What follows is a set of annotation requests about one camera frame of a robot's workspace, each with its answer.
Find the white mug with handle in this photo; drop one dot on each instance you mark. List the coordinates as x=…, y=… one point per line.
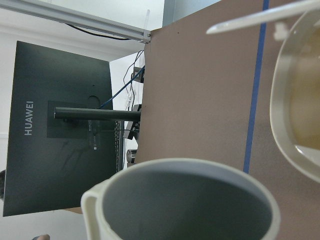
x=180, y=199

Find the white plastic spoon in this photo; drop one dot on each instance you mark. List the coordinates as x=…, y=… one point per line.
x=265, y=16

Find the beige container bowl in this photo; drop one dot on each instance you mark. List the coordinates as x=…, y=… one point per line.
x=295, y=96

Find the black Huawei monitor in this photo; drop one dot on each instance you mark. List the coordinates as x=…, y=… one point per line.
x=52, y=162

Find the aluminium frame post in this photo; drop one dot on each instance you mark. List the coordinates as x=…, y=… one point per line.
x=65, y=15

